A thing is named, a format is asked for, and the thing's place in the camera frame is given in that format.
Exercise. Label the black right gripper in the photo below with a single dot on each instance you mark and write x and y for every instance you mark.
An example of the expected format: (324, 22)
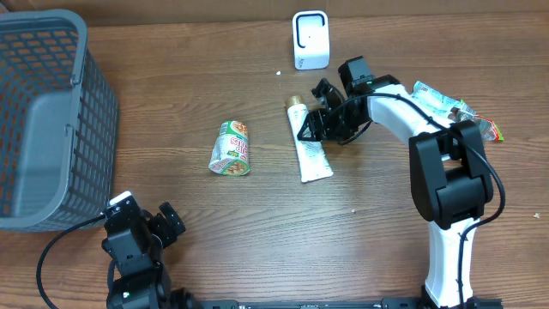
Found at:
(316, 120)

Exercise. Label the green tissue pack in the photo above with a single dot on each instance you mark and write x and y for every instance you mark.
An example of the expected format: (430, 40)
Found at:
(436, 102)

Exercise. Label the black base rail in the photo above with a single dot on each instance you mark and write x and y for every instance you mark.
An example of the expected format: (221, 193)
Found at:
(386, 303)

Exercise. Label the green snack bag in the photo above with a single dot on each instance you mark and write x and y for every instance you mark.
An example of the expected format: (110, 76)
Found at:
(488, 129)

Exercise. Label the cup noodles container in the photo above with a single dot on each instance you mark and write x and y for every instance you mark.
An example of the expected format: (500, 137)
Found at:
(230, 155)

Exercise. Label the grey plastic shopping basket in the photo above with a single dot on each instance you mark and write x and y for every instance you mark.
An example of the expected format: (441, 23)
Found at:
(59, 123)

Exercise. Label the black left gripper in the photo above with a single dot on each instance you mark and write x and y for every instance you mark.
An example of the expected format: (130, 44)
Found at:
(167, 235)

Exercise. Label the white tube gold cap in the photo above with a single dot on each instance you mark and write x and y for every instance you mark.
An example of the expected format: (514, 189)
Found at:
(313, 164)

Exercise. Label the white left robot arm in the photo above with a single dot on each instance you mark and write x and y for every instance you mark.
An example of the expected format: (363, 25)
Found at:
(137, 276)

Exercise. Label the white barcode scanner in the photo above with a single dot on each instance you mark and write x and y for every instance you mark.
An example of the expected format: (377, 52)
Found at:
(311, 48)

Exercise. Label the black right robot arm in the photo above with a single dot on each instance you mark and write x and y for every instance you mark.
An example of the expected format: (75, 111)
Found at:
(451, 179)

